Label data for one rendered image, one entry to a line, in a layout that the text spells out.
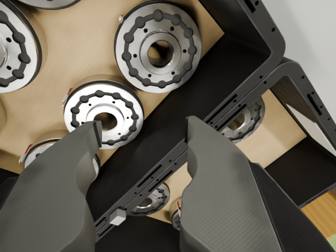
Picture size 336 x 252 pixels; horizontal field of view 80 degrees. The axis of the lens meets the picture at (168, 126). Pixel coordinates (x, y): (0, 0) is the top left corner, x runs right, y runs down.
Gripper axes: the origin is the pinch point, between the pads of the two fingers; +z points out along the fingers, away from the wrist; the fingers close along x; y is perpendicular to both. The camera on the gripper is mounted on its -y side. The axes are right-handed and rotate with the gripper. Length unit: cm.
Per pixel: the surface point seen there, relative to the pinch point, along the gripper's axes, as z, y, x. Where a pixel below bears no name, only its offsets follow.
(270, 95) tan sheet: 20.4, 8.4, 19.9
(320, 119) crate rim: 10.4, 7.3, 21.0
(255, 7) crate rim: 8.2, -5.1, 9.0
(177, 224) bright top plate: 16.4, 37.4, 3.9
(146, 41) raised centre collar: 13.5, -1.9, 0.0
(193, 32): 14.7, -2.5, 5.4
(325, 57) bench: 36, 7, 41
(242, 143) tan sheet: 20.4, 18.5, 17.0
